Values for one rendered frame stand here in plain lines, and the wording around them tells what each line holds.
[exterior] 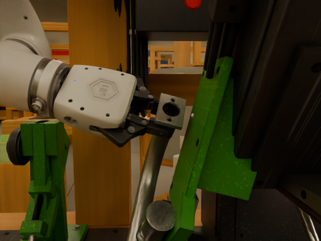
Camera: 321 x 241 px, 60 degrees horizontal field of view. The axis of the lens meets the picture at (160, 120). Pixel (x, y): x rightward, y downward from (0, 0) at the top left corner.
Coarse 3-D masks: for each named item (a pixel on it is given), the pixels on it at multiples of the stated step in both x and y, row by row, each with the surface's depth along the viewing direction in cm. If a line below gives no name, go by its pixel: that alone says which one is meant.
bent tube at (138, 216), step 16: (160, 96) 42; (160, 112) 40; (176, 112) 42; (176, 128) 39; (160, 144) 45; (160, 160) 48; (144, 176) 47; (144, 192) 46; (144, 208) 44; (128, 240) 41
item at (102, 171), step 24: (72, 0) 65; (96, 0) 65; (72, 24) 66; (96, 24) 66; (120, 24) 66; (72, 48) 66; (96, 48) 67; (120, 48) 67; (96, 144) 69; (96, 168) 70; (120, 168) 70; (96, 192) 71; (120, 192) 71; (96, 216) 72; (120, 216) 72
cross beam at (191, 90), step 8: (152, 80) 77; (160, 80) 77; (168, 80) 77; (176, 80) 77; (184, 80) 77; (192, 80) 77; (152, 88) 77; (160, 88) 77; (168, 88) 77; (176, 88) 77; (184, 88) 78; (192, 88) 78; (176, 96) 78; (184, 96) 78; (192, 96) 78; (192, 104) 78
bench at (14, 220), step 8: (0, 216) 78; (8, 216) 78; (16, 216) 78; (24, 216) 78; (72, 216) 78; (200, 216) 78; (0, 224) 73; (8, 224) 73; (16, 224) 73; (200, 224) 73
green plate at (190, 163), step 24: (216, 72) 33; (216, 96) 32; (192, 120) 40; (216, 120) 32; (192, 144) 36; (216, 144) 33; (192, 168) 33; (216, 168) 34; (240, 168) 34; (192, 192) 33; (216, 192) 34; (240, 192) 34
